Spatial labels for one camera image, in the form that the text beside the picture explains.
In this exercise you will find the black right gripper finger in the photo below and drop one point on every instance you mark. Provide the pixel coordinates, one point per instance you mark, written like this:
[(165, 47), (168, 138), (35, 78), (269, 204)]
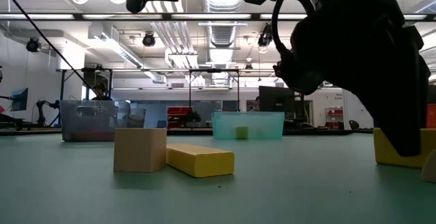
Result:
[(402, 122)]

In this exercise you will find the short yellow rectangular block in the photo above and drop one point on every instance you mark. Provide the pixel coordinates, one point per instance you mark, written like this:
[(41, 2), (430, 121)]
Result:
[(385, 149)]

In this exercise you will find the natural wood cube block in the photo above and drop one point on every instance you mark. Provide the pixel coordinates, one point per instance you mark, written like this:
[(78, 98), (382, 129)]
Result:
[(139, 150)]

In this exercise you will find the background black robot arm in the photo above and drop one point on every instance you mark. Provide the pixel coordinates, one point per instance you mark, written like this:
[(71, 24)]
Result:
[(41, 113)]

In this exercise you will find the rig top light bar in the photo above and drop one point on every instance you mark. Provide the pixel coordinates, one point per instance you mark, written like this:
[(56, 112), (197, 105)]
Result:
[(167, 16)]

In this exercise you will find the shelf with red bins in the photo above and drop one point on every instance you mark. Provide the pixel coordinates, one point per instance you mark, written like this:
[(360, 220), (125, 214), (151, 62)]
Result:
[(335, 111)]

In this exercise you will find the person behind gray bin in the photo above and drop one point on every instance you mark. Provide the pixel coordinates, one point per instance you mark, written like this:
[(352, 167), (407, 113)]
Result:
[(101, 93)]

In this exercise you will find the black computer monitor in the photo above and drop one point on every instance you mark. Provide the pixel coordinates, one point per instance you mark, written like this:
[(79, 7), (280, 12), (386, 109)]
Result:
[(272, 99)]

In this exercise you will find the person beside black monitor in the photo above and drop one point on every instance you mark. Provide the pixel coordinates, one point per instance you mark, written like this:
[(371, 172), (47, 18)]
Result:
[(255, 104)]

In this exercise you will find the red storage bins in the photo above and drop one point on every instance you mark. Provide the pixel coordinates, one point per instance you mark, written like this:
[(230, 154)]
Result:
[(177, 111)]

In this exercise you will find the translucent teal plastic bin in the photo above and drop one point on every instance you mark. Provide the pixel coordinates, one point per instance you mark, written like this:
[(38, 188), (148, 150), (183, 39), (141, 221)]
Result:
[(269, 125)]

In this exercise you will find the translucent gray plastic bin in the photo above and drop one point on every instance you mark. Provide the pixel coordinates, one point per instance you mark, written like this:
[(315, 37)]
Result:
[(88, 122)]

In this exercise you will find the small green cube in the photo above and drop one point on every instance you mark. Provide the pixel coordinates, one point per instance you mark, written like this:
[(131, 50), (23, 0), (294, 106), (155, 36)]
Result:
[(241, 132)]

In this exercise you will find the blue-screen monitor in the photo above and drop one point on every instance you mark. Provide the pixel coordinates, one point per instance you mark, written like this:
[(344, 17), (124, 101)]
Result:
[(19, 99)]

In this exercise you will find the long yellow rectangular block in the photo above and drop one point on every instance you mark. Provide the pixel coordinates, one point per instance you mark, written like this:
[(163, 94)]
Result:
[(201, 164)]

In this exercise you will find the green table mat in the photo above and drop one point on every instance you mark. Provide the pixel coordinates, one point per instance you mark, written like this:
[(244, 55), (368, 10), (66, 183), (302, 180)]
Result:
[(238, 200)]

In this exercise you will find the white rectangular ceiling duct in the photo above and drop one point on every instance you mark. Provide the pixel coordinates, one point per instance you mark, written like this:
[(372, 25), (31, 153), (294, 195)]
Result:
[(102, 33)]

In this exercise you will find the silver round ventilation duct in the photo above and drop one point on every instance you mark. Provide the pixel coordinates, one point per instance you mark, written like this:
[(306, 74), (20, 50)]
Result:
[(223, 33)]

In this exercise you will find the black metal frame stand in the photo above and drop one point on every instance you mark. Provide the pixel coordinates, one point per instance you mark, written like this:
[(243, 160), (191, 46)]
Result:
[(62, 88), (214, 70)]

